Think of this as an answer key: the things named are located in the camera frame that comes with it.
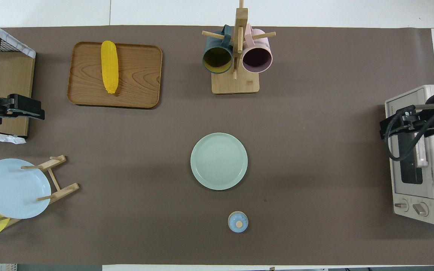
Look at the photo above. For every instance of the yellow corn cob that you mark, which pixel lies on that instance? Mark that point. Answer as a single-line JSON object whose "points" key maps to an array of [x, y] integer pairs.
{"points": [[110, 67]]}

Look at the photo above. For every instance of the small blue bell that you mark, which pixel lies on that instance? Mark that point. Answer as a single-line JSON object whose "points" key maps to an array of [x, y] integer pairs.
{"points": [[237, 223]]}

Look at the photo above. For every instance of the toaster oven glass door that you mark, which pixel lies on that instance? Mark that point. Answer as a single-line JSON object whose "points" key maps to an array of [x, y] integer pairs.
{"points": [[409, 169]]}

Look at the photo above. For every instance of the wooden serving tray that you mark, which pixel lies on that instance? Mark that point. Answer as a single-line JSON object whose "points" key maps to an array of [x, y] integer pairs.
{"points": [[138, 79]]}

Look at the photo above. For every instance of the wooden mug tree stand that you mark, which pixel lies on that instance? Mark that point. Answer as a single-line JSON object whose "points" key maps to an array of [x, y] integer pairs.
{"points": [[236, 84]]}

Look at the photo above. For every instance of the pale green round plate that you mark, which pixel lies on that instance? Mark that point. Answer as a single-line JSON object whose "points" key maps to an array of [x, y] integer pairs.
{"points": [[219, 162]]}

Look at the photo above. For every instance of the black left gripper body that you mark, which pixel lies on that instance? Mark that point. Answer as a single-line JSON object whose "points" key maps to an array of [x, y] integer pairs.
{"points": [[2, 111]]}

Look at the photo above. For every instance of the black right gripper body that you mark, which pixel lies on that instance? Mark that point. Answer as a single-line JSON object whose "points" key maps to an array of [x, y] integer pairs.
{"points": [[409, 120]]}

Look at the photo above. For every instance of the beige oven knob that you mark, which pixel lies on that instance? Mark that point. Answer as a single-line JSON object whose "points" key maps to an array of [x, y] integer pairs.
{"points": [[401, 205], [421, 209]]}

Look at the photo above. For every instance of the brown table mat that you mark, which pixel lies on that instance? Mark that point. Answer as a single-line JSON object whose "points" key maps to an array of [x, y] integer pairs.
{"points": [[315, 150]]}

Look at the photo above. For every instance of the wooden plate rack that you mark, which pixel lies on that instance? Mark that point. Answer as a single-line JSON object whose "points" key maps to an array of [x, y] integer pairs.
{"points": [[64, 190]]}

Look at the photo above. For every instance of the dark blue mug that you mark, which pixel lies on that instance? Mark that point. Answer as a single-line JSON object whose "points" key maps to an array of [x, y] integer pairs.
{"points": [[217, 60]]}

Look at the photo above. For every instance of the pink mug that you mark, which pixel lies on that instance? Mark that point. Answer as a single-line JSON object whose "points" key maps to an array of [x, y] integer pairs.
{"points": [[257, 59]]}

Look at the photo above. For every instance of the light blue plate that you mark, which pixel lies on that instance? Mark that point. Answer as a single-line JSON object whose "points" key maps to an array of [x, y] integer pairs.
{"points": [[13, 190]]}

